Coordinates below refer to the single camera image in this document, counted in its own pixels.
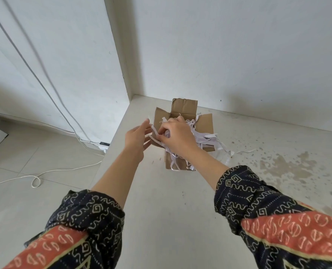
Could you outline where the person's right forearm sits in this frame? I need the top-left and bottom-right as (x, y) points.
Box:
(182, 145), (231, 191)

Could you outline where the person's left hand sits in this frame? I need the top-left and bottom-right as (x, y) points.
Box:
(125, 119), (153, 163)

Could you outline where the patterned dark orange right sleeve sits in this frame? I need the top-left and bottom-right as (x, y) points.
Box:
(213, 165), (332, 269)

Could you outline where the brown cardboard box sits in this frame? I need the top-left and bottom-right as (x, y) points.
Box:
(151, 98), (215, 171)

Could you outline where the patterned dark orange left sleeve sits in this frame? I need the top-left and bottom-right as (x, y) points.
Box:
(3, 189), (126, 269)

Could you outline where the patterned dark orange sleeve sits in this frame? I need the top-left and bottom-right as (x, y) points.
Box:
(213, 165), (332, 269)
(3, 189), (126, 269)

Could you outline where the person's left forearm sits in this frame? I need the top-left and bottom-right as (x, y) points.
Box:
(91, 152), (143, 210)

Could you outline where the white looped cable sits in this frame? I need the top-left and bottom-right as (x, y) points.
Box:
(0, 160), (104, 189)

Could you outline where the pile of white shredded paper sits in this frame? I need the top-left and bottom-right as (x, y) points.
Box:
(147, 113), (256, 172)

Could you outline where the person's right hand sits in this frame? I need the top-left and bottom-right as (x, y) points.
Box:
(157, 116), (200, 160)

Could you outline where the white cable along wall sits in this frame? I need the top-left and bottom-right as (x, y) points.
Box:
(0, 1), (106, 157)

